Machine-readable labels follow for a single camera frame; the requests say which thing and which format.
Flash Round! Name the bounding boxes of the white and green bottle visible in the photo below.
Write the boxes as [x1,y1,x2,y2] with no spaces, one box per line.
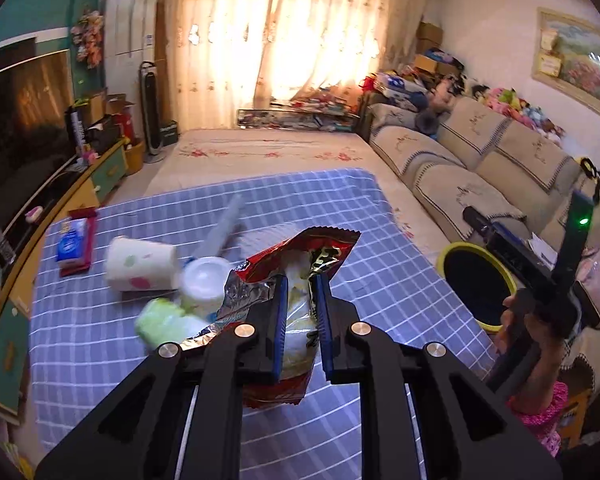
[134,297,206,351]

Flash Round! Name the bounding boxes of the beige embroidered curtain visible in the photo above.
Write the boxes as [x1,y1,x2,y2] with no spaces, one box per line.
[157,0,431,131]

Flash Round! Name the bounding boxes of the wooden chair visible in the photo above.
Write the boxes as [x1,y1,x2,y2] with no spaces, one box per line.
[555,387,593,451]

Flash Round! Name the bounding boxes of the hanging flower decoration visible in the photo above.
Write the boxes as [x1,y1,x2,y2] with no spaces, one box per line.
[70,9,106,68]

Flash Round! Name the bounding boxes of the black bin with yellow rim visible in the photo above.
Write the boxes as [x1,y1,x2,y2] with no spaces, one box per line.
[437,241,518,333]

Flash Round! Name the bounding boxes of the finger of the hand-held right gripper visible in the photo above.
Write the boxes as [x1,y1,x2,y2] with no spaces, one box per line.
[462,206,511,247]

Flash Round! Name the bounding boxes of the beige floral mat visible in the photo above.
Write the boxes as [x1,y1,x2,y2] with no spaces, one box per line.
[140,127,451,271]

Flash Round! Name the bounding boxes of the loose white papers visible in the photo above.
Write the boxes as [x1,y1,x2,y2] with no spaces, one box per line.
[530,232,556,263]

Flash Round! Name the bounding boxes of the stacked cardboard boxes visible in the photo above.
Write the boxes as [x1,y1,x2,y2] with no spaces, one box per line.
[416,21,443,56]

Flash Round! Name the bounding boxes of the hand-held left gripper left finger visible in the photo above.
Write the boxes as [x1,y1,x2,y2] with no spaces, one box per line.
[35,275,288,480]

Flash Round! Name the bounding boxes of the red snack packet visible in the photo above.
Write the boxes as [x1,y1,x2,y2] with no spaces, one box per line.
[212,226,362,409]

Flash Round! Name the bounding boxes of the blue and white bag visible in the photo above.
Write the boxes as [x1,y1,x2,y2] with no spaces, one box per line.
[375,72,431,98]

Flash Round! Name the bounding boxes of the grey plush toy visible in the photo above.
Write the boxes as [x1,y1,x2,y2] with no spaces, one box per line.
[415,107,441,133]

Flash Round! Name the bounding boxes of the low glass rack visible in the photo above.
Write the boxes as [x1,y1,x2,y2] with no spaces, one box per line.
[235,95,361,133]

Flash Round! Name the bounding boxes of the beige sofa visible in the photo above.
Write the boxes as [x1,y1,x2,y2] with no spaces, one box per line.
[357,95,600,396]

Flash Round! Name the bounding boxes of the flat red box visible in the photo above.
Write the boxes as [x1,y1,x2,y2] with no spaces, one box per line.
[60,207,99,277]

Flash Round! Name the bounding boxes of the yellow bucket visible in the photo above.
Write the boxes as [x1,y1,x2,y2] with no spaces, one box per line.
[125,137,146,176]

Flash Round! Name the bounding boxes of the person's right hand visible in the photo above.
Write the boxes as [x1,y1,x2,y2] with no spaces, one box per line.
[495,294,567,376]

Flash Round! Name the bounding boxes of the white standing air conditioner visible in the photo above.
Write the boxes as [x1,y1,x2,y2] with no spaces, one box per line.
[105,0,158,136]

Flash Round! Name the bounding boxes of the small black box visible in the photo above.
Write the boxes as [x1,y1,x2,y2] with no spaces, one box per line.
[157,120,180,148]

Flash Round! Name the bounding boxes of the large curved television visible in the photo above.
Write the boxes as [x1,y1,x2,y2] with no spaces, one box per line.
[0,35,76,221]

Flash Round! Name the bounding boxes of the white paper cup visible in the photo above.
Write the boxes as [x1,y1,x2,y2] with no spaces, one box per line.
[104,236,178,292]

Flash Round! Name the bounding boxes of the yellow and green television cabinet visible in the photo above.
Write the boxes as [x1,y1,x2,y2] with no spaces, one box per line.
[0,137,131,426]

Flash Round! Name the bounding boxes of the blue tissue pack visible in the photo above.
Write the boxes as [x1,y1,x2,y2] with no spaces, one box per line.
[56,217,92,263]

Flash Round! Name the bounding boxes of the grey plastic tube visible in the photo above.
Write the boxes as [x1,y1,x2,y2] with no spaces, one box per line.
[194,194,246,261]

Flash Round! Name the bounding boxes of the pile of plush toys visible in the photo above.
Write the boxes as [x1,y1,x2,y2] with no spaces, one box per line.
[467,80,566,136]

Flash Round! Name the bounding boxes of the open cardboard boxes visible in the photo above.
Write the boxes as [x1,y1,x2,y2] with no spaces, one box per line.
[77,91,136,126]

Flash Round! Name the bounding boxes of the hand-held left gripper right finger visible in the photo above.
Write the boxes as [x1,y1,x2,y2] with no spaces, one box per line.
[314,274,563,480]

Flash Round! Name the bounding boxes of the black tower fan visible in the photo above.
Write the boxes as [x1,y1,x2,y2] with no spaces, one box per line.
[139,61,167,163]

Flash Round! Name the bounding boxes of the red canister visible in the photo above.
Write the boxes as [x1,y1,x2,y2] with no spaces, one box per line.
[115,112,136,143]

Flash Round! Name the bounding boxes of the blue checked tablecloth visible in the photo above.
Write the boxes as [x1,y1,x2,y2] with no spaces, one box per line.
[27,167,501,480]

